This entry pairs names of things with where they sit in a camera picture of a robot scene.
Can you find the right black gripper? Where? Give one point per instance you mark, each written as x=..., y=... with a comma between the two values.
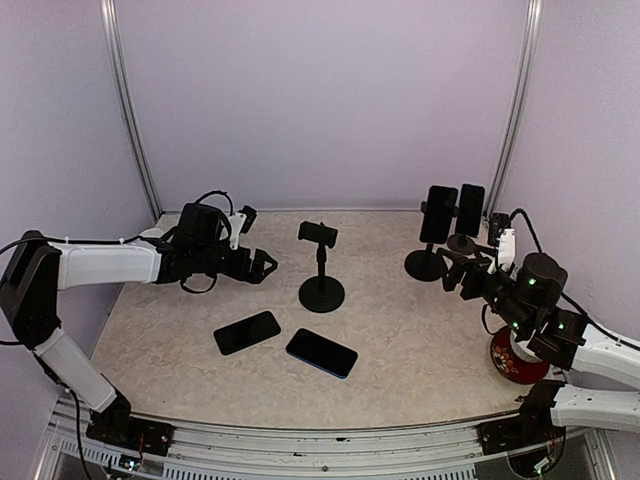
x=476, y=272

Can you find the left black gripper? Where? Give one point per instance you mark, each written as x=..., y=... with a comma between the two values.
x=256, y=275

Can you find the grey round-base phone stand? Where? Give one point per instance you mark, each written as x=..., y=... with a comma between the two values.
x=461, y=244

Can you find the black pole phone stand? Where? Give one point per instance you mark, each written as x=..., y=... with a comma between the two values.
x=425, y=265
x=320, y=293

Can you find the black phone blue edge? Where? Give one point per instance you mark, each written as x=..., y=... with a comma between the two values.
x=470, y=210
x=322, y=353

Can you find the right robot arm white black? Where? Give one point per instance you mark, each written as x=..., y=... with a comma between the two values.
x=568, y=339

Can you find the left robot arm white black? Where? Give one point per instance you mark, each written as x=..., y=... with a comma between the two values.
x=205, y=241

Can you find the light blue white cup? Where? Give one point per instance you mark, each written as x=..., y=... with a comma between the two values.
x=153, y=232

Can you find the red floral plate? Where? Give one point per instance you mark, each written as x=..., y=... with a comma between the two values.
x=512, y=365

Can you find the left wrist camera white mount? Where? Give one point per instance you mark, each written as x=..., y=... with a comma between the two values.
x=241, y=222

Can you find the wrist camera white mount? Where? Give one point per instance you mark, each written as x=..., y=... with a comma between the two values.
x=502, y=237
x=241, y=222

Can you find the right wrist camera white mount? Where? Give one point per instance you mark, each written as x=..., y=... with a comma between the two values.
x=502, y=237

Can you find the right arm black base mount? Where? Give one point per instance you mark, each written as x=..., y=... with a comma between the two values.
x=514, y=433

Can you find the front aluminium rail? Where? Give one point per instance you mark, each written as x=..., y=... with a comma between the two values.
x=196, y=450

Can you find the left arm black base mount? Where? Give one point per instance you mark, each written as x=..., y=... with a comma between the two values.
x=141, y=435

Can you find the right aluminium frame post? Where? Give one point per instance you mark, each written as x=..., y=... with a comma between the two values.
x=518, y=102

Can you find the aluminium frame post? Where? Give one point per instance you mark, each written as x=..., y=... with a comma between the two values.
x=110, y=23
x=518, y=102

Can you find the left aluminium frame post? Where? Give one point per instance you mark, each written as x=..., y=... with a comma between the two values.
x=110, y=23

